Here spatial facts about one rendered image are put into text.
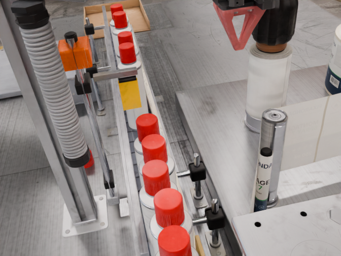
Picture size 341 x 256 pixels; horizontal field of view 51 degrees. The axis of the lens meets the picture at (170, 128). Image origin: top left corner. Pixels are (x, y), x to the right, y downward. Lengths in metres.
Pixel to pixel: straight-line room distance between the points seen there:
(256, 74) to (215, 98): 0.21
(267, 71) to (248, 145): 0.16
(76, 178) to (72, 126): 0.22
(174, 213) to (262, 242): 0.13
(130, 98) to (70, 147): 0.16
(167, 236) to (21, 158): 0.63
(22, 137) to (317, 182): 0.72
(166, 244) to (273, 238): 0.11
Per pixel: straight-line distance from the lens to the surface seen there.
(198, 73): 1.15
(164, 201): 0.40
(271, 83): 0.75
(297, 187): 0.71
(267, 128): 0.55
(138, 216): 0.55
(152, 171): 0.44
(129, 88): 0.56
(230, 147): 0.78
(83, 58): 0.50
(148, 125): 0.51
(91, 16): 1.74
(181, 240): 0.37
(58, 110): 0.43
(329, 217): 0.32
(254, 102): 0.78
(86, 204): 0.70
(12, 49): 0.52
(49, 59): 0.40
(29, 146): 0.97
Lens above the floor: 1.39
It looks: 37 degrees down
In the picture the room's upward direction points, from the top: 6 degrees counter-clockwise
